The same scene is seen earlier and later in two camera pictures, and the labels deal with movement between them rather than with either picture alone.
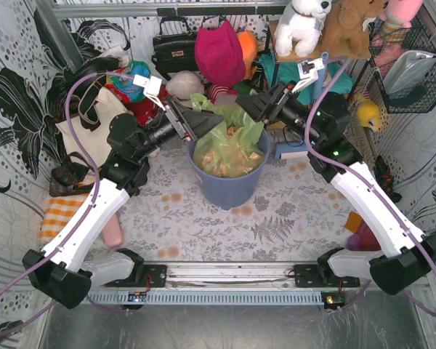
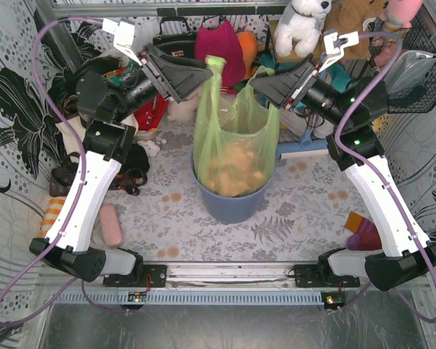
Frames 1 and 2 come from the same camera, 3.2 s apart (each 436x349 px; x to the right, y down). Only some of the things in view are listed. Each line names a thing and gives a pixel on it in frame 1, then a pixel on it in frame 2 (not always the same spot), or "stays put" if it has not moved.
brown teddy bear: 346,32 stays put
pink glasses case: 112,231 stays put
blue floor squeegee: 280,150 stays put
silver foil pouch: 407,68 stays put
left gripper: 179,121 → 158,75
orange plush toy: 248,43 stays put
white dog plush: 301,23 stays put
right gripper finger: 259,106 → 283,84
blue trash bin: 226,193 → 228,209
